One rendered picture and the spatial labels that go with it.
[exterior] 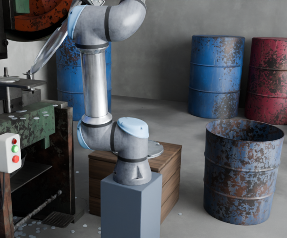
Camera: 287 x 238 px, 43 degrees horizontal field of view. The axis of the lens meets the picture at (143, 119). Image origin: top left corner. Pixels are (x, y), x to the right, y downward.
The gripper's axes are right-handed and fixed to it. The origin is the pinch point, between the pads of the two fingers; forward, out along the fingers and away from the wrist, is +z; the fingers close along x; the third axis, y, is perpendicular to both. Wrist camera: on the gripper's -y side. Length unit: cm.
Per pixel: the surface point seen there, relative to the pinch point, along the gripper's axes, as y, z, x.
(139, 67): -268, -97, 186
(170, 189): 0, 24, 102
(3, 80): -13.8, 35.7, 0.1
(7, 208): 11, 73, 28
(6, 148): 17, 54, 9
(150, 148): -11, 14, 82
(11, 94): -12.0, 37.9, 6.0
